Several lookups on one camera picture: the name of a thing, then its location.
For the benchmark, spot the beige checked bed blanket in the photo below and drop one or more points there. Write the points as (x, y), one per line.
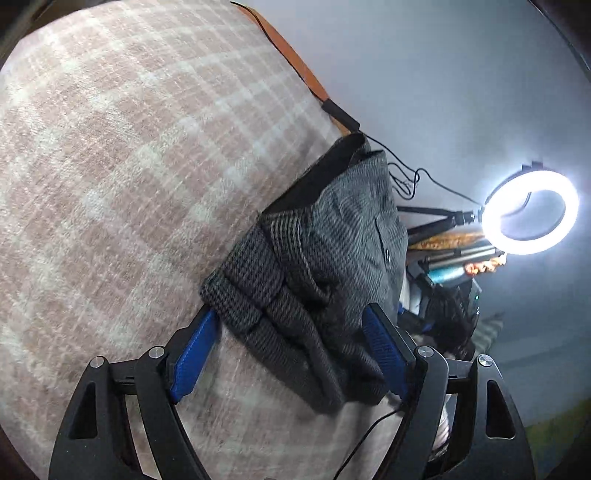
(115, 161)

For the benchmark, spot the orange mattress edge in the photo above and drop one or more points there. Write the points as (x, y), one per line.
(300, 57)

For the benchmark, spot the orange floral fabric strip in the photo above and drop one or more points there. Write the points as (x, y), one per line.
(485, 266)

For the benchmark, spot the grey woven pants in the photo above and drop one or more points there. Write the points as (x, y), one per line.
(323, 230)

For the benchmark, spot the black tripod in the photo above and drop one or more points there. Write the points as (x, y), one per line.
(457, 217)

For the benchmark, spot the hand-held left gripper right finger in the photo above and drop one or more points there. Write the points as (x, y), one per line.
(381, 346)

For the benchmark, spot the teal cloth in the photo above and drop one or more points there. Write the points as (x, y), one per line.
(445, 274)

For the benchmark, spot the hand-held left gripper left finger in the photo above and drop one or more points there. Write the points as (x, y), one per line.
(194, 355)

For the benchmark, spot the green striped pillow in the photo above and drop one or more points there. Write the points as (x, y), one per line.
(489, 327)

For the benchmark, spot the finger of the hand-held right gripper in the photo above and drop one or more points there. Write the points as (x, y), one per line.
(415, 322)

